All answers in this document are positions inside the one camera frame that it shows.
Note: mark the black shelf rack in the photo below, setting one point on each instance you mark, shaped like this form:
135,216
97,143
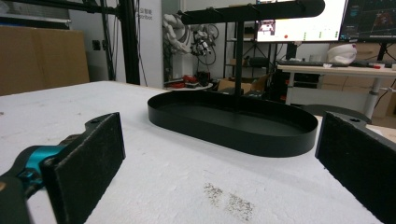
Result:
258,59

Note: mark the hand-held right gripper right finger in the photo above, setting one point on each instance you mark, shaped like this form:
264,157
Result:
358,158

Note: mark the black keyboard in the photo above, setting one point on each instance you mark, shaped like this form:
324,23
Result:
300,63

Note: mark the brown cardboard panel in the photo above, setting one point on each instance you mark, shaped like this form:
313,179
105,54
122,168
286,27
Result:
40,59

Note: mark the bright white monitor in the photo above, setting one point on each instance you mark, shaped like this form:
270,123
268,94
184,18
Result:
308,29

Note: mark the black metal frame stand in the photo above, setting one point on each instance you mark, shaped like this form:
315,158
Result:
128,40

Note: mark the white braided figure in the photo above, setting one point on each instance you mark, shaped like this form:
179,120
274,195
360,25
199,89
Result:
176,32

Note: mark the white rounded helmet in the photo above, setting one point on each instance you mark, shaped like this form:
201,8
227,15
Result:
342,53

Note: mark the white desk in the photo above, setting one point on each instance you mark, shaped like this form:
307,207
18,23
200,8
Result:
336,81

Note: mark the white printed panel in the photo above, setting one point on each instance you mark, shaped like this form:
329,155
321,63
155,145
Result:
151,46

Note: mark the dark screen monitor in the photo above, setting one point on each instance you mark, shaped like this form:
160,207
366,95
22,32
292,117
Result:
370,20

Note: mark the black jewelry stand with tray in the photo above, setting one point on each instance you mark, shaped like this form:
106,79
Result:
236,127

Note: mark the open cardboard box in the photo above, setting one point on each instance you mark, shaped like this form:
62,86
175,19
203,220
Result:
229,84

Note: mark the red tools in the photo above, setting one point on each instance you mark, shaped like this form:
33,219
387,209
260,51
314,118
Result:
185,81

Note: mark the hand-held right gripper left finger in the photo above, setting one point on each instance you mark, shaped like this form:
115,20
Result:
84,161

